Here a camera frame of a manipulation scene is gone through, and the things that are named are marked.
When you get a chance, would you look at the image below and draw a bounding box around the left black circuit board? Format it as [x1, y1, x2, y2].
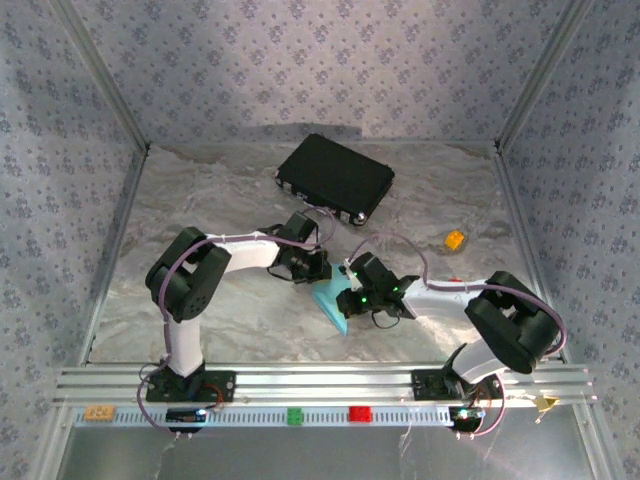
[166, 407, 209, 434]

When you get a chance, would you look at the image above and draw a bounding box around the right black circuit board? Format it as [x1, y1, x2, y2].
[448, 405, 485, 431]

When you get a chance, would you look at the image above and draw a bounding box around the aluminium frame bar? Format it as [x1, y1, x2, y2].
[47, 0, 152, 151]
[494, 0, 599, 151]
[77, 144, 151, 366]
[492, 142, 569, 364]

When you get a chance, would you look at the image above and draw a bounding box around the white slotted cable duct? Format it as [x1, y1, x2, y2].
[72, 405, 484, 429]

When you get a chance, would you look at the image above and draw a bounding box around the black circuit board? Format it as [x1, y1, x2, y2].
[166, 407, 209, 434]
[448, 405, 485, 431]

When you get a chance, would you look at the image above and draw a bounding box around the black hard case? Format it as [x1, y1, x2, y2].
[273, 132, 396, 227]

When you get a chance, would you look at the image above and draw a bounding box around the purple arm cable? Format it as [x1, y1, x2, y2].
[137, 205, 336, 441]
[344, 232, 569, 440]

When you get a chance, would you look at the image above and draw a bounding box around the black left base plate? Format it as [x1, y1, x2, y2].
[145, 369, 237, 404]

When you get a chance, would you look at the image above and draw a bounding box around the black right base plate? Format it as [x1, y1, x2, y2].
[410, 368, 504, 401]

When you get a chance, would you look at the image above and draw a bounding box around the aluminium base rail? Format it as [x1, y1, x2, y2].
[52, 363, 599, 409]

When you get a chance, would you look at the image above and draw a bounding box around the light blue paper sheet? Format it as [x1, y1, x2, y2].
[312, 259, 359, 337]

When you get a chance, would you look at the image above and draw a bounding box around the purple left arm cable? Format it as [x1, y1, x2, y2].
[137, 205, 336, 441]

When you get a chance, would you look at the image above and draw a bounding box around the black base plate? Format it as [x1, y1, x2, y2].
[410, 368, 504, 401]
[145, 369, 237, 404]

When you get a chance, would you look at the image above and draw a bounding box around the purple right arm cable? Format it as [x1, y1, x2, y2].
[344, 232, 569, 440]

